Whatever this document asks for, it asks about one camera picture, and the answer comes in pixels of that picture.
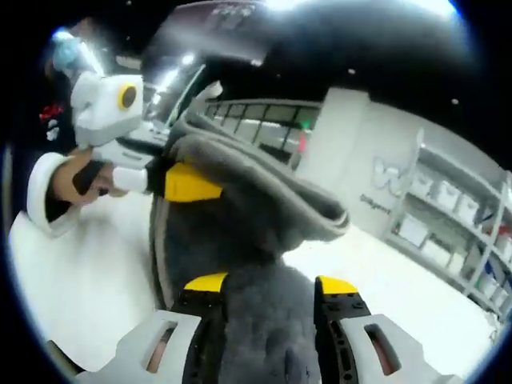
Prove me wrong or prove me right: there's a dark grey towel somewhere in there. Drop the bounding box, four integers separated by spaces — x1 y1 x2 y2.
150 79 352 384

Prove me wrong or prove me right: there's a person with face mask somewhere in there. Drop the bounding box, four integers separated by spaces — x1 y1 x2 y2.
38 59 83 155

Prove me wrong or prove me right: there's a blue face mask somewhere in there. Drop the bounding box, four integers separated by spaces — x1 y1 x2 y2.
52 31 83 71

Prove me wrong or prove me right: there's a person's left hand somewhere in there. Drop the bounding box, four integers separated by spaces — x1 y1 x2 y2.
50 150 129 209

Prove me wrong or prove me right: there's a grey metal shelving unit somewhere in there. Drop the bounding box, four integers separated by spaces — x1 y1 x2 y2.
383 127 512 321

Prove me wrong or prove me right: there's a black framed glass partition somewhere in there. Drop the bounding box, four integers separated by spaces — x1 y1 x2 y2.
203 99 323 161

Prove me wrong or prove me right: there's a row of white storage boxes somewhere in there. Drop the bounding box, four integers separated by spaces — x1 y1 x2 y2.
398 175 512 309

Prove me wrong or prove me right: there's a hanging dark screen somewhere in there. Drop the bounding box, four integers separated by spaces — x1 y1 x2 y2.
199 0 265 31

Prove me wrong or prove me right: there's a long ceiling light strip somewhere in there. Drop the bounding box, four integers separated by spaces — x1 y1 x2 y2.
255 0 473 77

